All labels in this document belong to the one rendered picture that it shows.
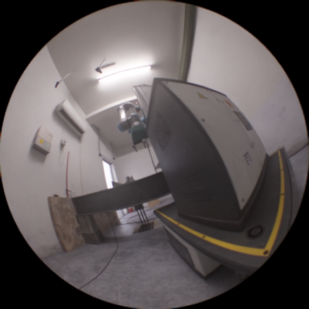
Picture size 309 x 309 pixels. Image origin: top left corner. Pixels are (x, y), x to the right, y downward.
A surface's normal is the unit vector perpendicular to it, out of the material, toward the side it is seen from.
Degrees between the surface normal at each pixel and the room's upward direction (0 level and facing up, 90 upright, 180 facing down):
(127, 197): 90
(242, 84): 90
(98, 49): 180
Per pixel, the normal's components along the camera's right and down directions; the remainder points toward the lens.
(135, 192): -0.02, -0.38
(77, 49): 0.35, 0.86
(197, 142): -0.92, 0.25
